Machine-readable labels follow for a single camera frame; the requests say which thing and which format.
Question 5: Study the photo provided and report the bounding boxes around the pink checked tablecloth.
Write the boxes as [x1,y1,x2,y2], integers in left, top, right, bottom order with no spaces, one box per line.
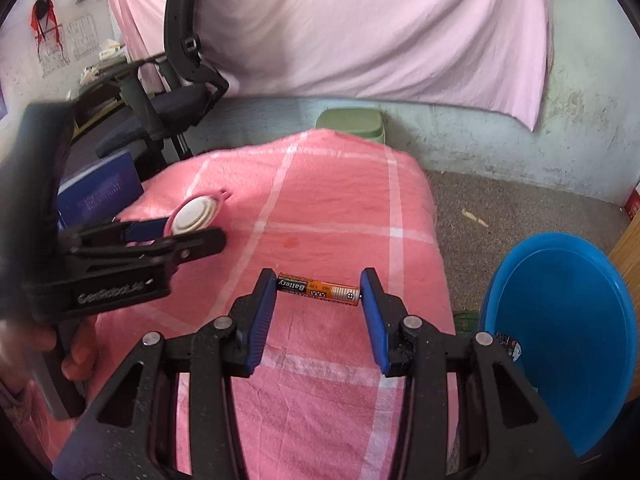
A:
[52,129,458,480]

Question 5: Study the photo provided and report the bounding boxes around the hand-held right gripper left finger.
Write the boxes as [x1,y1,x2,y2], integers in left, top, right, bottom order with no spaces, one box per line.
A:
[52,267,278,480]

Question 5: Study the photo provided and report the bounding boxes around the dark blue cardboard box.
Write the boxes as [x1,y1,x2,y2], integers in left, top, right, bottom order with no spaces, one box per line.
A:
[56,149,146,231]

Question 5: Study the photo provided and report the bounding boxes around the red and white carton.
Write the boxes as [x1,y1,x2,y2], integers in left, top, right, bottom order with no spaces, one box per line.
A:
[622,180,640,218]

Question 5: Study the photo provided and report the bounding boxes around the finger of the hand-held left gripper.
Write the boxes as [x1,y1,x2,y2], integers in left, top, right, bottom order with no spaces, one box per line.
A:
[70,227,227,274]
[60,217,176,256]

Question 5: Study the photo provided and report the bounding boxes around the pink hanging sheet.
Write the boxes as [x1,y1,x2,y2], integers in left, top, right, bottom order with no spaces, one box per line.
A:
[105,0,553,133]

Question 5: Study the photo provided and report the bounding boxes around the black office chair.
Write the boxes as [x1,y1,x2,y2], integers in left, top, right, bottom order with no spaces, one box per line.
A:
[67,0,231,166]

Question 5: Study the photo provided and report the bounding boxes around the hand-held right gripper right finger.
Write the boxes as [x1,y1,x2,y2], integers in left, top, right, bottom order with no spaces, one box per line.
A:
[359,267,583,480]

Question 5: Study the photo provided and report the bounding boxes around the green plastic stool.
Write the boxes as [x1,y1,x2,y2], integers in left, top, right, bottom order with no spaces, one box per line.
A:
[316,107,387,145]

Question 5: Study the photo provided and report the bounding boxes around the person's left hand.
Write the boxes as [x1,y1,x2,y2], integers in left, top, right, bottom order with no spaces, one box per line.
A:
[0,317,98,387]

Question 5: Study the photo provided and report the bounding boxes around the orange and black battery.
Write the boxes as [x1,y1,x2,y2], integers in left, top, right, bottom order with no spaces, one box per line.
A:
[276,272,362,308]

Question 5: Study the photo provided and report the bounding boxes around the red hanging tassel ornament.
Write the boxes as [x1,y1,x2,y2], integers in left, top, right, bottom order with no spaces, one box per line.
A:
[30,0,66,63]

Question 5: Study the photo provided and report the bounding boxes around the pile of papers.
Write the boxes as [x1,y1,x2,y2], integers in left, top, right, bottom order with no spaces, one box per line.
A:
[80,42,128,83]

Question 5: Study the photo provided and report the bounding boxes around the crumpled printed wrapper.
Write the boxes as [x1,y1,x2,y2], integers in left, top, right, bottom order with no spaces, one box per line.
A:
[494,331,523,363]

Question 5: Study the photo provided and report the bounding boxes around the wall calendar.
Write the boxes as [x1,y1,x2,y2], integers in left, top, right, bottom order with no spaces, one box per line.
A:
[40,15,98,78]

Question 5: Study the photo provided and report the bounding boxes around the wooden cabinet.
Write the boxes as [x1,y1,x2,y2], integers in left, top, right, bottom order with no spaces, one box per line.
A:
[607,215,640,281]

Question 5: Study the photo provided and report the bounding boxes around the blue plastic bucket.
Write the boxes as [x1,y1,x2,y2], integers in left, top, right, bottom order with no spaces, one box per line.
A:
[477,232,626,458]

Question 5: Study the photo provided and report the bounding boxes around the wooden desk with shelf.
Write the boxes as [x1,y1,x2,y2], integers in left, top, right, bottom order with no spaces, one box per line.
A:
[67,60,133,136]

